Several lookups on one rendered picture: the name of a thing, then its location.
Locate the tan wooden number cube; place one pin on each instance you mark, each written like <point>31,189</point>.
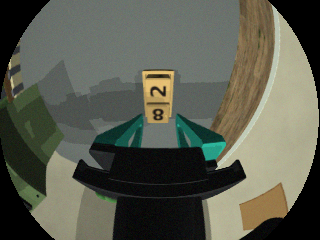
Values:
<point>158,88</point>
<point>158,112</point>

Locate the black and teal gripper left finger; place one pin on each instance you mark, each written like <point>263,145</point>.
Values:
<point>121,134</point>

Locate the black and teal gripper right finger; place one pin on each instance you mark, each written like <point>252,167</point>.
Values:
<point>211,142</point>

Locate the tan wooden tray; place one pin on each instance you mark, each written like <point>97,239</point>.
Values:
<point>158,71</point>

